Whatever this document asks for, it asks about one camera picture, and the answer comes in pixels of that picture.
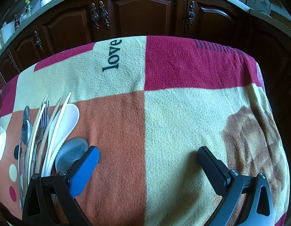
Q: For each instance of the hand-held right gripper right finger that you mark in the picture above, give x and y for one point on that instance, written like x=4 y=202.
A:
x=211 y=167

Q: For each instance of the grey stone countertop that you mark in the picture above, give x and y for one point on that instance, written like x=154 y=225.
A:
x=263 y=13

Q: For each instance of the white plastic rice spoon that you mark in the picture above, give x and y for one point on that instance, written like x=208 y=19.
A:
x=71 y=120

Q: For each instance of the brown wooden chopstick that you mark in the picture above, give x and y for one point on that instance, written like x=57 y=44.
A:
x=51 y=122

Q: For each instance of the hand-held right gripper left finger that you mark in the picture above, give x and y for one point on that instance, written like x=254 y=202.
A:
x=85 y=169

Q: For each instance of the brown sauce bottle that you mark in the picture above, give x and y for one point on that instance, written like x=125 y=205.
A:
x=16 y=22

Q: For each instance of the white canister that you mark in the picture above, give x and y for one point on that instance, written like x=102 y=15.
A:
x=45 y=1

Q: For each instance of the printed patchwork blanket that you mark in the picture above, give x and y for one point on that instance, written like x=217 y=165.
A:
x=183 y=122

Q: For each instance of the white chopstick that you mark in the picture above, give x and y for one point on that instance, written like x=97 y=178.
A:
x=68 y=98

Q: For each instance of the large metal spoon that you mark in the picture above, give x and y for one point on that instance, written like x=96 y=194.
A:
x=72 y=150

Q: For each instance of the brown wooden base cabinets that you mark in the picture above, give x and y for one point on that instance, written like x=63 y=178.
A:
x=145 y=11

